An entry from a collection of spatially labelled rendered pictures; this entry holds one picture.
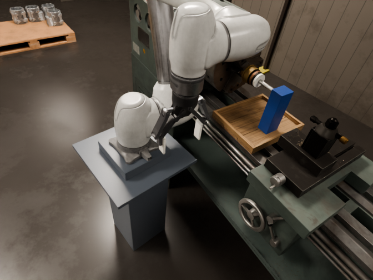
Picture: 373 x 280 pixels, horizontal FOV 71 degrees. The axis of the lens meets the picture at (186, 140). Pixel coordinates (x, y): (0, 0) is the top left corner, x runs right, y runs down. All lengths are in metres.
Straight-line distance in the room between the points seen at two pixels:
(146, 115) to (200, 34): 0.56
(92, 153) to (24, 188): 1.05
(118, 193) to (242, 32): 0.80
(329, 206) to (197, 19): 0.81
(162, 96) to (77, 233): 1.18
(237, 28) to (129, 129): 0.62
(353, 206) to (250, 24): 0.87
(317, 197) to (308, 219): 0.11
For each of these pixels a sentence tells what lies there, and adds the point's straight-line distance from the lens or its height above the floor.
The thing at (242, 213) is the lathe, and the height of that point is 0.66.
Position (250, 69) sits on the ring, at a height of 1.12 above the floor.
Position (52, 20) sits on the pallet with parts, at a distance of 4.37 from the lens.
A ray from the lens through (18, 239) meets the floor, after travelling 2.08.
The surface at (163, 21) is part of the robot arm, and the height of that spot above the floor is 1.32.
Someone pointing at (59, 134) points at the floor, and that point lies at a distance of 2.62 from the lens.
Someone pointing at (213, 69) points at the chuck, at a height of 1.10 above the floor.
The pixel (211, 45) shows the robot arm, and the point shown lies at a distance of 0.63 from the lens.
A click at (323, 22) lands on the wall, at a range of 3.42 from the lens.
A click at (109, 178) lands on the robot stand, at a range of 1.22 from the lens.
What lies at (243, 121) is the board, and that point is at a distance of 1.35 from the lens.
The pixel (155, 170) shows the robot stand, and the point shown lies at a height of 0.75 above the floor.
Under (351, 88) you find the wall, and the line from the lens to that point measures 3.44.
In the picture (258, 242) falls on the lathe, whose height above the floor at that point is 0.54.
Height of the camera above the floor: 1.71
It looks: 44 degrees down
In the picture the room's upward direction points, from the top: 8 degrees clockwise
